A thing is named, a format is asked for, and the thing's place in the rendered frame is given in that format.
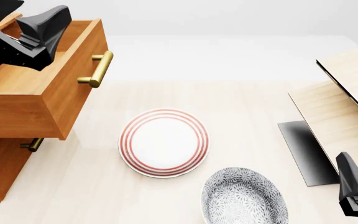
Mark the grey patterned bowl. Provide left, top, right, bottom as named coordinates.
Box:
left=201, top=166, right=290, bottom=224

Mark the wooden cabinet drawer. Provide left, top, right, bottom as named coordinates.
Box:
left=0, top=18, right=110, bottom=141

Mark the long brass drawer handle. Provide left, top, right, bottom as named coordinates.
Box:
left=76, top=50, right=114, bottom=89

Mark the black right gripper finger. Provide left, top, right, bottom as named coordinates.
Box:
left=336, top=151, right=358, bottom=202

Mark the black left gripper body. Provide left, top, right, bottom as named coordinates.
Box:
left=0, top=18, right=54, bottom=79

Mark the pale book with black cover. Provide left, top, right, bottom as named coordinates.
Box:
left=277, top=41, right=358, bottom=187

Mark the white plate with red rings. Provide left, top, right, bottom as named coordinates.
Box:
left=117, top=107, right=211, bottom=179

